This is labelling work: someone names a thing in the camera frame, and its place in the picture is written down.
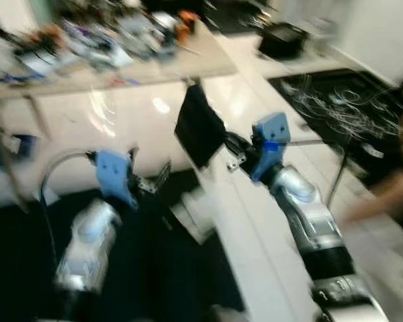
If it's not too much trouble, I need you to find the black trash piece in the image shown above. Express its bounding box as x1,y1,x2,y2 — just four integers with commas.
174,83,226,169

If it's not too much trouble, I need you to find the white boxy object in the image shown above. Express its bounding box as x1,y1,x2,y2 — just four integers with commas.
171,187,220,244

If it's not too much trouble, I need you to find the cluttered light wooden table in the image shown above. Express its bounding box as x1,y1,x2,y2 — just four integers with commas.
0,7,237,135

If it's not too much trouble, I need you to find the black rug with white pattern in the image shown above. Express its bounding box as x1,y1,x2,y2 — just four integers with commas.
269,66,403,190

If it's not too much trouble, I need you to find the black box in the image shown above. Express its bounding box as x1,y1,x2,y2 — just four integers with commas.
258,22,310,62

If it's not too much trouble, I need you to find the orange object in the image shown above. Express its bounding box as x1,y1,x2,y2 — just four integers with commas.
177,9,199,42

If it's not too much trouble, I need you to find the grey robot leg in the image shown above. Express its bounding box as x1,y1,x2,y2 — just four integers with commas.
211,305,247,322

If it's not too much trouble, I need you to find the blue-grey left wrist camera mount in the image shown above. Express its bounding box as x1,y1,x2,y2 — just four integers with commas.
94,149,140,210

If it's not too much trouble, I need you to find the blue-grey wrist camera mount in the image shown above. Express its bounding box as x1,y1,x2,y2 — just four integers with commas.
250,112,292,183
94,149,140,210

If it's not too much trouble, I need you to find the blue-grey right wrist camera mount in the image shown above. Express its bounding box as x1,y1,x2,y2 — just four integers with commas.
250,112,292,183

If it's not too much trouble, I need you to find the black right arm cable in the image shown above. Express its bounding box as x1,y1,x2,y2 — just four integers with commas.
282,138,351,210

